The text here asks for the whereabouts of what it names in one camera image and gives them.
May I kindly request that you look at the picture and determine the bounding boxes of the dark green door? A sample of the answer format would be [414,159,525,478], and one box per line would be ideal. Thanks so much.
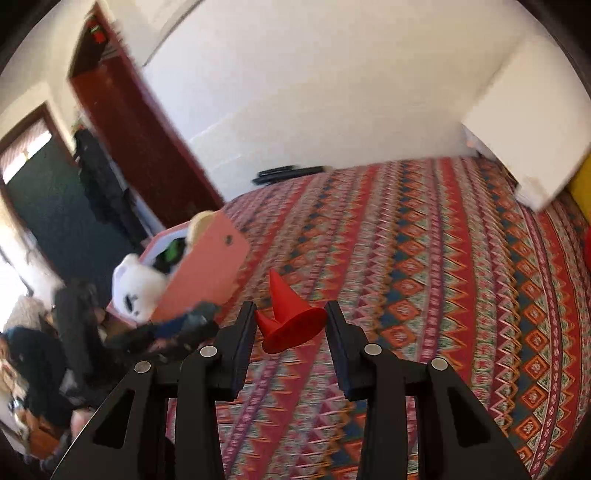
[0,104,139,296]

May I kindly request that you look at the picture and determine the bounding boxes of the black flat object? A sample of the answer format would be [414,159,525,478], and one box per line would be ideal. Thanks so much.
[253,165,329,186]

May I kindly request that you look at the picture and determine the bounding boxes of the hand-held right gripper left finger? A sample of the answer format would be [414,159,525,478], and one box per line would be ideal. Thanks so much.
[50,301,257,480]

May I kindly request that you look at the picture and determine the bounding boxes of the black hanging clothes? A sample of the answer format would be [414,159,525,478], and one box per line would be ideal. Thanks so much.
[73,127,148,241]

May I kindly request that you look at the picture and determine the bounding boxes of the dark red wooden door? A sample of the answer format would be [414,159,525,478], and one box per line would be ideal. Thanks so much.
[69,60,226,229]

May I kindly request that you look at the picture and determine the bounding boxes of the colourful patterned blanket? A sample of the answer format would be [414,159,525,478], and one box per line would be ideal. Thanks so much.
[166,157,591,480]

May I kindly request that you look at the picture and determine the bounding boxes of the yellow red cushion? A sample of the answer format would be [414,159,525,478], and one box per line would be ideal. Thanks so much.
[567,152,591,264]

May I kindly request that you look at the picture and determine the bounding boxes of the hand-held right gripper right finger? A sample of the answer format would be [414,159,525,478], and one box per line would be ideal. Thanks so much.
[324,300,534,480]

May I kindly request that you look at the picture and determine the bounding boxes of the red plastic cone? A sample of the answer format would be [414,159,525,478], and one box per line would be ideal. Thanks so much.
[262,268,328,354]
[255,310,278,340]

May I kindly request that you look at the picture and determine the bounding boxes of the dark cloth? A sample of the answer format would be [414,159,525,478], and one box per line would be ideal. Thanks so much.
[4,325,70,430]
[53,279,121,402]

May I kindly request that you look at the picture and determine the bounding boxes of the white black spotted plush dog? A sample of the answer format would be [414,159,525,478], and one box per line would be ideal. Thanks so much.
[112,253,171,323]

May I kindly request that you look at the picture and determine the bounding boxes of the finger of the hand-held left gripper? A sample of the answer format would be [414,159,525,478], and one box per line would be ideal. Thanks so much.
[178,300,220,344]

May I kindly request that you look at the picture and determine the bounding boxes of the pink cardboard box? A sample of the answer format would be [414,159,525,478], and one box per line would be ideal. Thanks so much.
[107,211,250,330]

